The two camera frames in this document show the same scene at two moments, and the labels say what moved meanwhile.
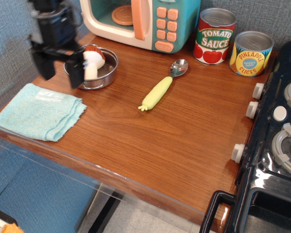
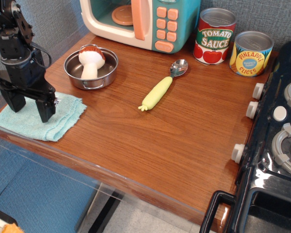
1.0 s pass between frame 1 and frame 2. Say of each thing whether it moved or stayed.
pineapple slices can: stayed
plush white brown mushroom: stayed
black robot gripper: moved
